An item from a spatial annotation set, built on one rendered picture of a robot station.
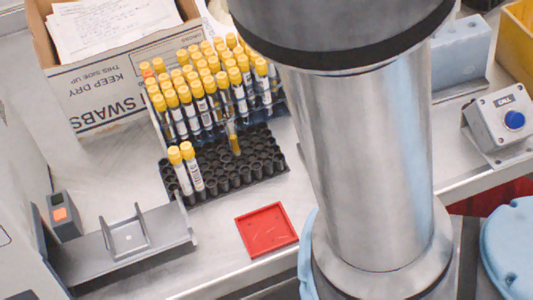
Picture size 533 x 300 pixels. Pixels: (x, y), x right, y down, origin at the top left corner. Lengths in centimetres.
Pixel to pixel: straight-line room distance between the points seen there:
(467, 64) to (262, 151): 33
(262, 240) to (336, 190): 47
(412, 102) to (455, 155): 60
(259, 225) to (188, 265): 11
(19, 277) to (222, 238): 26
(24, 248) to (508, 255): 51
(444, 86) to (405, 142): 65
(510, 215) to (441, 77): 47
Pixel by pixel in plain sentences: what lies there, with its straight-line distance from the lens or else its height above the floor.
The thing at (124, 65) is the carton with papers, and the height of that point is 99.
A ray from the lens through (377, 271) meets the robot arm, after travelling 54.
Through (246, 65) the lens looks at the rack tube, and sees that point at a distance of 97.
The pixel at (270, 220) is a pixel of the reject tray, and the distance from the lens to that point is 92.
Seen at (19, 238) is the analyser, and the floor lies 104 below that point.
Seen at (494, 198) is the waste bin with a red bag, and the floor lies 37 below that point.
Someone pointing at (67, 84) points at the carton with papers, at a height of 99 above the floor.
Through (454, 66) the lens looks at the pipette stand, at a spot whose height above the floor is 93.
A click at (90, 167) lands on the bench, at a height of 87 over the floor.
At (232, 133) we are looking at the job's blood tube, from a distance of 93.
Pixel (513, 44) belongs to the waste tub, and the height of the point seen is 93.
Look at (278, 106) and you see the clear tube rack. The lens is 104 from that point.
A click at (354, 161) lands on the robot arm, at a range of 40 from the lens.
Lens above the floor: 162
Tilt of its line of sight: 48 degrees down
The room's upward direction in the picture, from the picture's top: 11 degrees counter-clockwise
